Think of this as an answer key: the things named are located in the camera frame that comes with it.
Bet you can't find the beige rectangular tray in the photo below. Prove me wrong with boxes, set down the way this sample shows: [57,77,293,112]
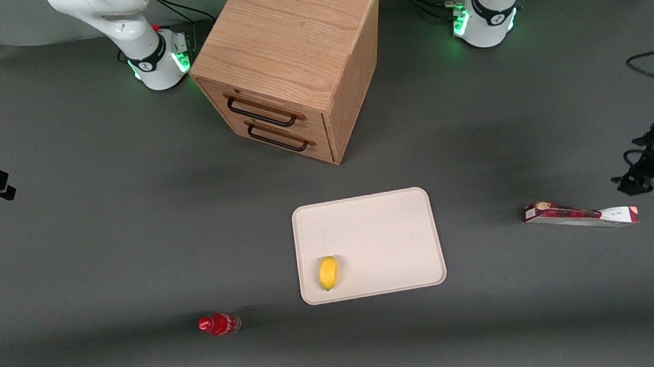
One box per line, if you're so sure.
[290,184,450,307]

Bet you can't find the black right arm base cable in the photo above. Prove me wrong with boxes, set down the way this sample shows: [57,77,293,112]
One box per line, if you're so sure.
[150,0,219,44]

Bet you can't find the long black drawer handle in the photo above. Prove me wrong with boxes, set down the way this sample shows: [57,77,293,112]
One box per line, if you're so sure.
[225,86,305,134]

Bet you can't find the short black drawer handle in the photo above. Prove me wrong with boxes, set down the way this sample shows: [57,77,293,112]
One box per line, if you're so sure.
[245,117,316,158]

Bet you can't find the red plastic bottle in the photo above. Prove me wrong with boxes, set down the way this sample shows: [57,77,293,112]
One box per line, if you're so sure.
[197,310,243,339]

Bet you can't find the black arm base cable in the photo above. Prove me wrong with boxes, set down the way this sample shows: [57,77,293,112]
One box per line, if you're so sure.
[379,0,458,28]
[150,0,219,44]

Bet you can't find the wooden drawer cabinet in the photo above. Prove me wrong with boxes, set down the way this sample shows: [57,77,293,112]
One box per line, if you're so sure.
[182,0,397,180]

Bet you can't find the red cookie box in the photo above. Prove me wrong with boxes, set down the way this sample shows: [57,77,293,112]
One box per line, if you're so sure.
[522,191,641,238]

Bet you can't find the yellow lemon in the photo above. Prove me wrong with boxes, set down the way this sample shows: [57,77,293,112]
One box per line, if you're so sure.
[317,256,341,292]

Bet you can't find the black left arm base cable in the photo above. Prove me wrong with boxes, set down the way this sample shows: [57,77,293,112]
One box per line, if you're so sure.
[379,0,458,28]

